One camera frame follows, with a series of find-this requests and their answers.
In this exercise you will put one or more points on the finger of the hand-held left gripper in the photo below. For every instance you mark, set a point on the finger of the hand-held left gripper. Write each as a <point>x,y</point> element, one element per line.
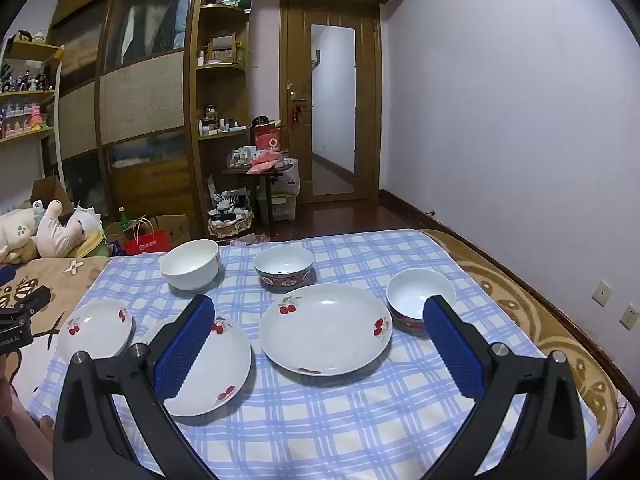
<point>7,274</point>
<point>31,299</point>

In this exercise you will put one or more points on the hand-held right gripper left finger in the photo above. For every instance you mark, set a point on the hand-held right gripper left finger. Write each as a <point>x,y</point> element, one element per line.
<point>182,350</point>

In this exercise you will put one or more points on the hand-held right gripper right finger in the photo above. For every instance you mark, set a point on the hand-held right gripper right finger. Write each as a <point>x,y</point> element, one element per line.
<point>452,345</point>

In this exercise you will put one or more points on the medium cherry print plate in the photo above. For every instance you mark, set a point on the medium cherry print plate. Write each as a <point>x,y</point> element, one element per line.
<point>220,365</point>

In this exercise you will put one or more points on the red patterned bowl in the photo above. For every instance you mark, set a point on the red patterned bowl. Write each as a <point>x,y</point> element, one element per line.
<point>417,295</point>
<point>283,270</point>

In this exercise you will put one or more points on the small cherry print plate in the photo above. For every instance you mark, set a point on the small cherry print plate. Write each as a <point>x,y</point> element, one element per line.
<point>95,332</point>

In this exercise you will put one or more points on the plain white bowl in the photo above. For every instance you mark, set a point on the plain white bowl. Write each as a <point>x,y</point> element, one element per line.
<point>190,264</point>

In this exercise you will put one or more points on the large cherry print plate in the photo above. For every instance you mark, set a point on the large cherry print plate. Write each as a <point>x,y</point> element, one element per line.
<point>325,330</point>

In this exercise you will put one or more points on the person's left hand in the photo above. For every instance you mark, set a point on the person's left hand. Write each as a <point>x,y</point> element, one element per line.
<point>31,435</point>

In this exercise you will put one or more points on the cream plush toy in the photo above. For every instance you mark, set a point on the cream plush toy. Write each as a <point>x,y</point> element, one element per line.
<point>17,232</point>

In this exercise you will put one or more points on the cardboard box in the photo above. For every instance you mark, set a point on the cardboard box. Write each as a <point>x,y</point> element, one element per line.
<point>174,230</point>
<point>50,192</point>

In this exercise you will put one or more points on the white haired plush toy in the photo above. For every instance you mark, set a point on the white haired plush toy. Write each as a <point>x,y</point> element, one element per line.
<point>87,222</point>

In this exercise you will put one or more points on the red paper bag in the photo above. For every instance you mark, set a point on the red paper bag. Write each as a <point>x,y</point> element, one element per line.
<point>146,245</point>

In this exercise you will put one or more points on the green bottle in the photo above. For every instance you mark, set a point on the green bottle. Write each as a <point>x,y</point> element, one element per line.
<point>122,216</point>

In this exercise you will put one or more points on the wicker basket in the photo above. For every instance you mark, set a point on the wicker basket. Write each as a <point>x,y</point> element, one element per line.
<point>230,225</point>

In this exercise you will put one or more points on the blue plaid cloth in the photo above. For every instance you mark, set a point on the blue plaid cloth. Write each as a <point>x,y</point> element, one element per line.
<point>310,420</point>

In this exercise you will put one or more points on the zebra plush toy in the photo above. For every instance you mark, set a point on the zebra plush toy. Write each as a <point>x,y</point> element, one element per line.
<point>229,201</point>

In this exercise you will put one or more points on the clear plastic storage box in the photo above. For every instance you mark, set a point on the clear plastic storage box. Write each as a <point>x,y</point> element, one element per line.
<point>280,207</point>

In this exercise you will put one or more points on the black side table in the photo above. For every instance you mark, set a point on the black side table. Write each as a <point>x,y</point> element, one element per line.
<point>267,180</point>

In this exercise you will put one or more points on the pink cloth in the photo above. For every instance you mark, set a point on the pink cloth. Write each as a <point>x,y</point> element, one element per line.
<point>264,162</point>

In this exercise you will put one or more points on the white plastic bag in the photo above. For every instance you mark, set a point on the white plastic bag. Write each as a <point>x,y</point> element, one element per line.
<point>289,175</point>

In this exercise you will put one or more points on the wooden corner shelf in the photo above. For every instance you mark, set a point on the wooden corner shelf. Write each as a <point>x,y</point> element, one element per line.
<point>221,135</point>

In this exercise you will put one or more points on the wooden wardrobe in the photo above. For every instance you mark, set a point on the wooden wardrobe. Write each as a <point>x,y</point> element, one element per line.
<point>145,100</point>

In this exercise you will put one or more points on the red gift bag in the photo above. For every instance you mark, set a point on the red gift bag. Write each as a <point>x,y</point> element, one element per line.
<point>265,139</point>

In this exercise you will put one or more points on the red tassel ornament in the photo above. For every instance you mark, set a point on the red tassel ornament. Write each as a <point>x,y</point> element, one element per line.
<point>296,115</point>

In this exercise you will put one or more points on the door mirror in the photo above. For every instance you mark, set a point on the door mirror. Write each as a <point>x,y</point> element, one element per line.
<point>332,110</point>

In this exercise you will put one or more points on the small wooden shelf cabinet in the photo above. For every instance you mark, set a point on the small wooden shelf cabinet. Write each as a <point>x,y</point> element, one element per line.
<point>223,47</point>

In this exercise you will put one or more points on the wooden door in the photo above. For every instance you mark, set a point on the wooden door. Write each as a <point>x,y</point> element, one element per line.
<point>295,60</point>

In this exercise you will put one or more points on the wall shelf with figurines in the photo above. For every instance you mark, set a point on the wall shelf with figurines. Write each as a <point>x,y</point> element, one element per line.
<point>27,92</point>

